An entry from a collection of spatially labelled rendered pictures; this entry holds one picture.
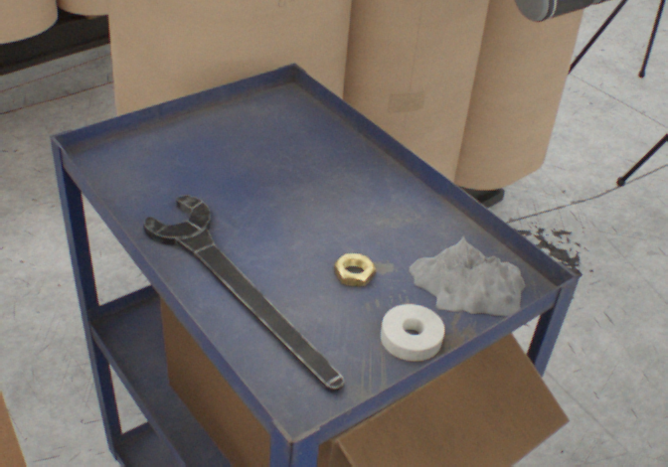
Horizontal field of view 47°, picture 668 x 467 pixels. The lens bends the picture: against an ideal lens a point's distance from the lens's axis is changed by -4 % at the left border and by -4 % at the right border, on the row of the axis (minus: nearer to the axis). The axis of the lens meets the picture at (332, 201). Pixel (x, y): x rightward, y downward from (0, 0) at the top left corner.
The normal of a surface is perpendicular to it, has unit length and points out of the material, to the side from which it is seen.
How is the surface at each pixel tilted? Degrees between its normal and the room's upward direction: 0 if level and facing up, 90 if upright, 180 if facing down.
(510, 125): 90
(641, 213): 0
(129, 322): 0
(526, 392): 26
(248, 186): 0
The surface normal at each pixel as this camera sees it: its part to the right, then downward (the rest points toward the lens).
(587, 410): 0.07, -0.79
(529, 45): 0.34, 0.60
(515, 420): 0.33, -0.48
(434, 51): 0.63, 0.52
